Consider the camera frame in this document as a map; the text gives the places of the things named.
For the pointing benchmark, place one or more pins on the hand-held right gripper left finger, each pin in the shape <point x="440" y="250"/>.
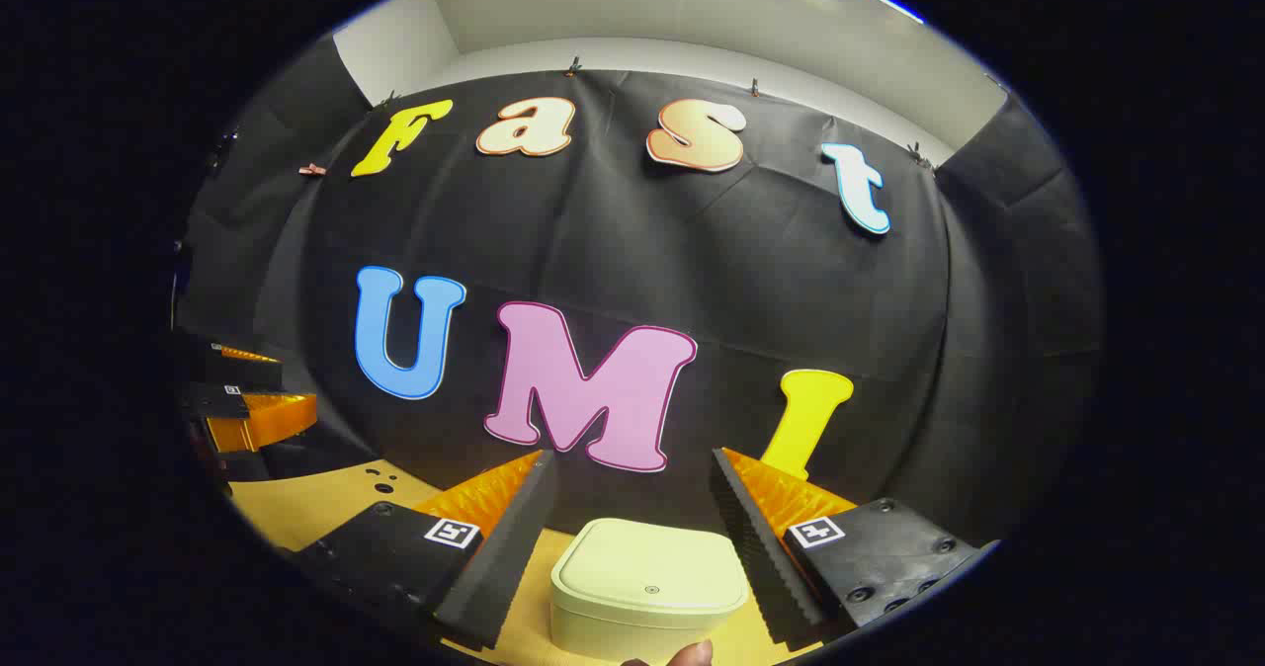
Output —
<point x="504" y="567"/>

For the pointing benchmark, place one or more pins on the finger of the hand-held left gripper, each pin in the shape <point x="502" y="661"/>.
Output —
<point x="267" y="419"/>
<point x="237" y="372"/>

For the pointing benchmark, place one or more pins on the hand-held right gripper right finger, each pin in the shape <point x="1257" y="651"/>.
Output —
<point x="761" y="567"/>

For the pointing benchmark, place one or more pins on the pale green desktop garbage bin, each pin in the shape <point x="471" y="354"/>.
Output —
<point x="642" y="567"/>

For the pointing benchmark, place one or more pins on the wooden desktop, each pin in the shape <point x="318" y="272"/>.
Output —
<point x="316" y="508"/>

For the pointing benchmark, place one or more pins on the black backdrop cloth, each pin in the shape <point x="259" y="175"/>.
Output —
<point x="692" y="271"/>

